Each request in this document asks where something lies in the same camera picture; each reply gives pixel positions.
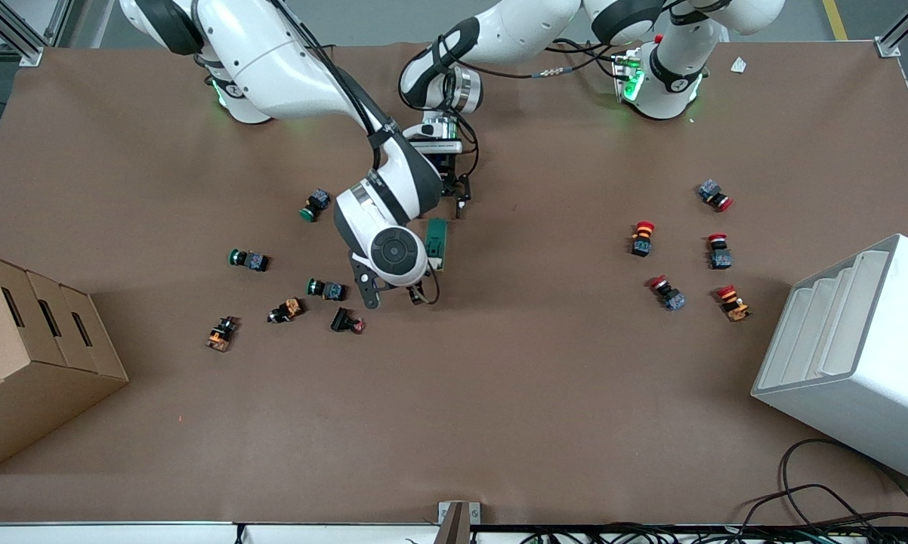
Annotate brown paper table cover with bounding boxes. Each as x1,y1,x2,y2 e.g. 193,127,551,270
0,38,908,526

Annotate black left arm base cable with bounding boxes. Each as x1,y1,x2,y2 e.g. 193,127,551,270
546,36,628,80

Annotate cardboard box with slots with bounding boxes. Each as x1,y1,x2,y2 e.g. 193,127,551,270
0,252,130,475

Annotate black cable bundle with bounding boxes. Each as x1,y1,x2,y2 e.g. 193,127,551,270
492,514,908,544

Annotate looped black floor cable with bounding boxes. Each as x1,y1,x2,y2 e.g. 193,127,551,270
780,438,908,526

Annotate white slotted bin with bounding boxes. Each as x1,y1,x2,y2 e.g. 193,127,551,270
751,233,908,486

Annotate red orange emergency stop button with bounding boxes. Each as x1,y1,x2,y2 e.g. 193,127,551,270
715,284,751,323

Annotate metal table edge bracket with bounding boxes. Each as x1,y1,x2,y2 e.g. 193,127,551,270
437,500,481,544

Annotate black orange button switch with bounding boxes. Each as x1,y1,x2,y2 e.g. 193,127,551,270
205,316,239,353
267,298,305,325

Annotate black pink button switch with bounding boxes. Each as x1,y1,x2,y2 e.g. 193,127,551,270
329,306,366,335

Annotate aluminium frame profile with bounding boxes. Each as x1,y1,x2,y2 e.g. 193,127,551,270
876,0,908,58
0,0,73,67

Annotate white table edge rail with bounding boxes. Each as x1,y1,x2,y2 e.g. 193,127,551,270
0,521,443,544

